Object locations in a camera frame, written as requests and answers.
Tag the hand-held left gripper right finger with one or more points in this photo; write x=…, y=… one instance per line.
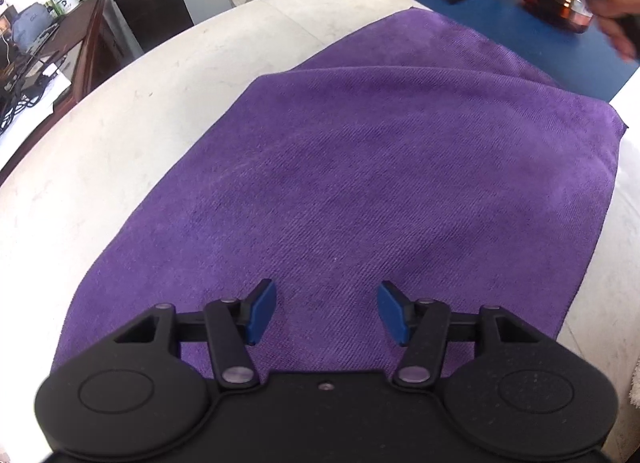
x=392, y=310

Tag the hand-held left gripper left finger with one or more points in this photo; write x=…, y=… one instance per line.
x=262, y=308

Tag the purple towel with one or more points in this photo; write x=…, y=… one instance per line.
x=375, y=168

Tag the person's white fleece jacket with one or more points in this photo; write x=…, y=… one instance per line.
x=632, y=388

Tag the blue table mat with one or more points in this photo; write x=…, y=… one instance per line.
x=550, y=53

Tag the white papers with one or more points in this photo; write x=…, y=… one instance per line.
x=25, y=118

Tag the dark wooden desk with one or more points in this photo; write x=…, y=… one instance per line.
x=95, y=38

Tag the black keyboard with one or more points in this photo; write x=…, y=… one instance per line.
x=42, y=38

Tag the blue grey bag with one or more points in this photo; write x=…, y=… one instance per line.
x=32, y=23

